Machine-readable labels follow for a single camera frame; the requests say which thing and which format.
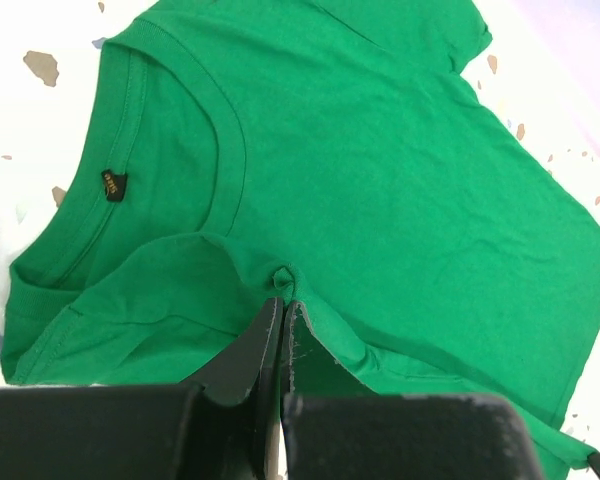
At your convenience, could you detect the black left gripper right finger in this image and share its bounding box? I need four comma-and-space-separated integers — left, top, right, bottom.
281, 302, 544, 479

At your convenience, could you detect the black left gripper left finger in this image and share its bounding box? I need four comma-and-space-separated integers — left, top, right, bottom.
0, 298, 284, 479

